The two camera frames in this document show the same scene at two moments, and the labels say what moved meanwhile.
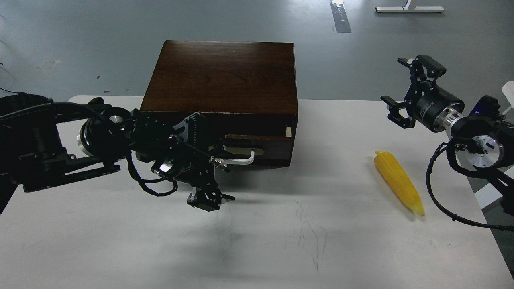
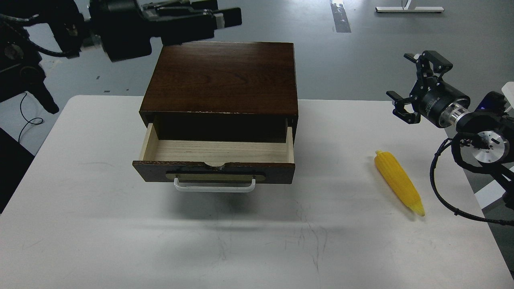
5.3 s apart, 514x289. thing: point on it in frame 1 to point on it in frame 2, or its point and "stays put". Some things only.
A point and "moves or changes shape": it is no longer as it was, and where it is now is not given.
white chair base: (508, 90) stays put
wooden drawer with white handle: (270, 152) moves or changes shape
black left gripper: (188, 159) to (124, 29)
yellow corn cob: (400, 180) stays put
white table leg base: (404, 9) stays put
